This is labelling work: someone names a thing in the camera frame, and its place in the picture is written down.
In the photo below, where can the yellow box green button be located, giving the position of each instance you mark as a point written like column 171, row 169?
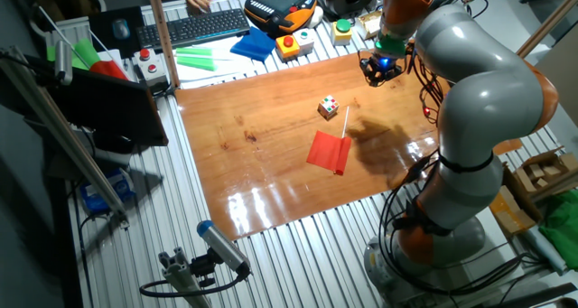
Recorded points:
column 342, row 32

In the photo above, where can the small wooden block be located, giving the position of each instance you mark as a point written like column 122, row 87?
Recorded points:
column 536, row 170
column 552, row 170
column 541, row 182

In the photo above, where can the black keyboard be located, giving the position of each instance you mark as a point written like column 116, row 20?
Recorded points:
column 194, row 28

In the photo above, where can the white oval object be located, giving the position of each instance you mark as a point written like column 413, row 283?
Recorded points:
column 317, row 16

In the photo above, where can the white paper sheet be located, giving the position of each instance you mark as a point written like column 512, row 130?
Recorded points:
column 235, row 71

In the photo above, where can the white multicolour puzzle cube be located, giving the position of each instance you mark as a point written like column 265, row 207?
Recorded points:
column 328, row 107

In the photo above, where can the wooden post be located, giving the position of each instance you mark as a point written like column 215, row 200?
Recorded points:
column 160, row 28
column 548, row 23

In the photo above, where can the light green flag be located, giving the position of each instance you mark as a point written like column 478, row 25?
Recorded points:
column 79, row 62

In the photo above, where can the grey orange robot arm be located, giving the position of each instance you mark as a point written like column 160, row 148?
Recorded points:
column 492, row 105

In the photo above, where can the green paper flag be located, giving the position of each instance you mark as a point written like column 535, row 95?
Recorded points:
column 194, row 51
column 196, row 63

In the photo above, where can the glossy wooden board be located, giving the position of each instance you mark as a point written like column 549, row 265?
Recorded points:
column 253, row 181

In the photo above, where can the green flange adapter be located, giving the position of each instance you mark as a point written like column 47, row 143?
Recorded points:
column 390, row 47

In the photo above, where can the black mouse pad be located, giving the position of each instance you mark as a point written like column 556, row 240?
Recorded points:
column 99, row 32

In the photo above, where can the red paper flag white stick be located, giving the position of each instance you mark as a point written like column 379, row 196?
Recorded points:
column 327, row 152

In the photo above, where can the yellow taped cardboard box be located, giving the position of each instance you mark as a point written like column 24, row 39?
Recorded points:
column 510, row 213

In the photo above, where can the blue packet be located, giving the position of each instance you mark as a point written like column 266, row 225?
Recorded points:
column 97, row 199

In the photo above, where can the black metal bar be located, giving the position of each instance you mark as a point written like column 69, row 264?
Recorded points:
column 533, row 296

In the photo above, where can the orange box red button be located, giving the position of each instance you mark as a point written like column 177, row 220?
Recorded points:
column 287, row 48

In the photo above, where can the grey box two red buttons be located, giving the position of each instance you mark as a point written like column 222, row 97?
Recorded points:
column 151, row 71

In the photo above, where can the white box green button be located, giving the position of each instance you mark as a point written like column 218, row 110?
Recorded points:
column 304, row 41

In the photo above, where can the green cloth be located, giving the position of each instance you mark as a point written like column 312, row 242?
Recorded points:
column 562, row 226

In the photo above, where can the grey computer mouse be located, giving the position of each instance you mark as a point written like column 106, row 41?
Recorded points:
column 121, row 29

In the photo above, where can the open cardboard box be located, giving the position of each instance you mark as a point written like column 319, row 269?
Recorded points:
column 542, row 158

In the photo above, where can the black monitor panel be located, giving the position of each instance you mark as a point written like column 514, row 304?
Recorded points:
column 113, row 109

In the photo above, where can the white plastic tube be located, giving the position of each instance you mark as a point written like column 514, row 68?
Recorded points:
column 544, row 249

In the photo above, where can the black orange teach pendant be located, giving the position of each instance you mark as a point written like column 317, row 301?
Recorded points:
column 280, row 1

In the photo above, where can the green red folded flag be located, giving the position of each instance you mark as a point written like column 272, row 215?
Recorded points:
column 108, row 68

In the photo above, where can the aluminium profile stub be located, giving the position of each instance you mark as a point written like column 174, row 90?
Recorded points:
column 180, row 276

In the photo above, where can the long aluminium bar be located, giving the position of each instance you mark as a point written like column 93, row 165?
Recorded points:
column 68, row 136

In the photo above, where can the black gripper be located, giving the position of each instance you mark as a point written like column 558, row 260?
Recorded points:
column 383, row 66

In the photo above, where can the cream cardboard box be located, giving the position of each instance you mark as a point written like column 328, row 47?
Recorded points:
column 370, row 24

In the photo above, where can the silver camera blue end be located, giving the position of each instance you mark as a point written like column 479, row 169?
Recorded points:
column 221, row 247

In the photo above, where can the blue flag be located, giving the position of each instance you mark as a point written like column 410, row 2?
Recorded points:
column 253, row 46

